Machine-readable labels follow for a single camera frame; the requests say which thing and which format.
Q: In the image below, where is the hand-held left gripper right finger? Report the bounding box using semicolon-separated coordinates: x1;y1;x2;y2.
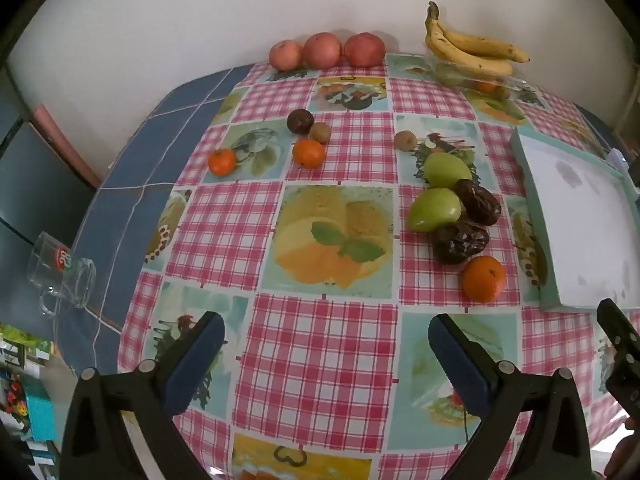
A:
428;313;593;480

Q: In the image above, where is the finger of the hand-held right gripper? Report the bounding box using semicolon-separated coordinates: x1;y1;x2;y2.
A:
596;298;640;411

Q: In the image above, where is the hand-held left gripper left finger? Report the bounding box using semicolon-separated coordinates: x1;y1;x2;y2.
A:
59;311;227;480

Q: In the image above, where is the dark brown date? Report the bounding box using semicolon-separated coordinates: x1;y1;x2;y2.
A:
454;179;502;227
432;222;491;266

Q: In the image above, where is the white tray with teal rim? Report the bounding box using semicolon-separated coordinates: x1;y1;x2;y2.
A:
510;126;640;313

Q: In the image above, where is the green fruit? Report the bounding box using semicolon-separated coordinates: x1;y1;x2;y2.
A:
424;152;473;190
406;187;463;233

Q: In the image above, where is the dark purple passion fruit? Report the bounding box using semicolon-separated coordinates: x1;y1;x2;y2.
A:
286;108;315;135

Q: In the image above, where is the person's right hand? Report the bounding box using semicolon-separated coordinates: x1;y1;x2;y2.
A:
602;417;640;480

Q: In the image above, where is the checkered fruit print tablecloth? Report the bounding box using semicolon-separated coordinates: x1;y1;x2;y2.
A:
117;52;640;480

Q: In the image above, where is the clear glass mug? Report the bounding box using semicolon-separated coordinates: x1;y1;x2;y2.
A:
27;231;97;318

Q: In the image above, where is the turquoise storage box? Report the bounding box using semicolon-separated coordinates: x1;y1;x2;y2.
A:
22;385;57;441

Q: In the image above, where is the clear plastic container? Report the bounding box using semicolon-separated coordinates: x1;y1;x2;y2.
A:
427;55;533;101

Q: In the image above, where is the spotted yellow banana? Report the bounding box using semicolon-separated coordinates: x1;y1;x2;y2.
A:
425;2;514;79
431;1;531;64

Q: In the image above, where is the small red apple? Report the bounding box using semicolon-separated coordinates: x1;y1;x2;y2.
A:
268;40;304;72

